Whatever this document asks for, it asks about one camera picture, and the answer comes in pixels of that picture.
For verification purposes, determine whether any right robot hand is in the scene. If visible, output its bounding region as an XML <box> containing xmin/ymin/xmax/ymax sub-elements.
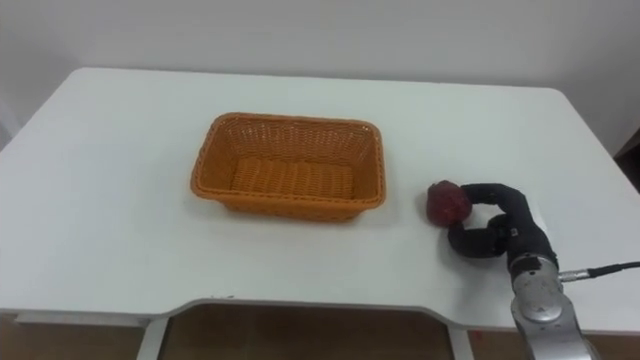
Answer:
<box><xmin>447</xmin><ymin>182</ymin><xmax>560</xmax><ymax>275</ymax></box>

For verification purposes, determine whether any white desk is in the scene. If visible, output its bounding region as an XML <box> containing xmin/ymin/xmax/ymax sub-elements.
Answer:
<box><xmin>0</xmin><ymin>67</ymin><xmax>640</xmax><ymax>360</ymax></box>

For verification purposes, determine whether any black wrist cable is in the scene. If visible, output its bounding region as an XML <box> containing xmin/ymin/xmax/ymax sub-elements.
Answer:
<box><xmin>557</xmin><ymin>260</ymin><xmax>640</xmax><ymax>283</ymax></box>

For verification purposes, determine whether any orange woven basket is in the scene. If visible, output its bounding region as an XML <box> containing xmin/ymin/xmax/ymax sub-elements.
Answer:
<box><xmin>189</xmin><ymin>111</ymin><xmax>387</xmax><ymax>223</ymax></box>

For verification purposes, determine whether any red soft toy fruit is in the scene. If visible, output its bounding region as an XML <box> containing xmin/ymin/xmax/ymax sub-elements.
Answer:
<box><xmin>426</xmin><ymin>180</ymin><xmax>473</xmax><ymax>229</ymax></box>

